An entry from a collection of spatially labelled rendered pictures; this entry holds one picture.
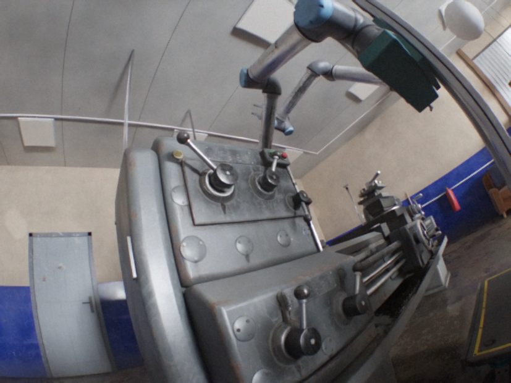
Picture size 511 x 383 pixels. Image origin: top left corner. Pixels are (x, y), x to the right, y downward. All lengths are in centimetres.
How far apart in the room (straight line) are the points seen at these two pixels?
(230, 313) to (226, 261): 21
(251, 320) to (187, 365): 19
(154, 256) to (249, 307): 25
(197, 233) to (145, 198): 16
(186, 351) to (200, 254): 24
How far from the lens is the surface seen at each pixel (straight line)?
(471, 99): 87
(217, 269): 60
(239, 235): 67
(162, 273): 55
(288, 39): 100
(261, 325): 48
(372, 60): 84
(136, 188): 62
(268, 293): 51
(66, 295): 382
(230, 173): 65
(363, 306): 66
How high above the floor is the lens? 79
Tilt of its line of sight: 23 degrees up
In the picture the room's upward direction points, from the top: 19 degrees counter-clockwise
